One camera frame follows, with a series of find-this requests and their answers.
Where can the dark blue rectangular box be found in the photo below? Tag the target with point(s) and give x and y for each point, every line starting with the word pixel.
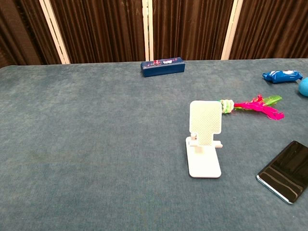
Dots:
pixel 163 67

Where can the blue ball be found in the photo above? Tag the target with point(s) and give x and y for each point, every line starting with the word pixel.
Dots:
pixel 304 87

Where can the black smartphone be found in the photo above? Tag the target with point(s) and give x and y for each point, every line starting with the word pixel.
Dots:
pixel 285 172

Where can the white phone stand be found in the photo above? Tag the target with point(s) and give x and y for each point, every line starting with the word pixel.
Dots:
pixel 205 139

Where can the brown pleated curtain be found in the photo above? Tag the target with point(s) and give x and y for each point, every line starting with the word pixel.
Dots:
pixel 106 29

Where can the white vertical frame bar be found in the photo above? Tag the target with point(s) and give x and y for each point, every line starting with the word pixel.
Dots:
pixel 55 31
pixel 148 30
pixel 231 30

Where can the pink green feather shuttlecock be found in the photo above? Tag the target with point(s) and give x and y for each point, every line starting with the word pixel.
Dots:
pixel 255 107

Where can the blue snack packet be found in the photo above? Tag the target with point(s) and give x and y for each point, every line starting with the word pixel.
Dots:
pixel 281 76

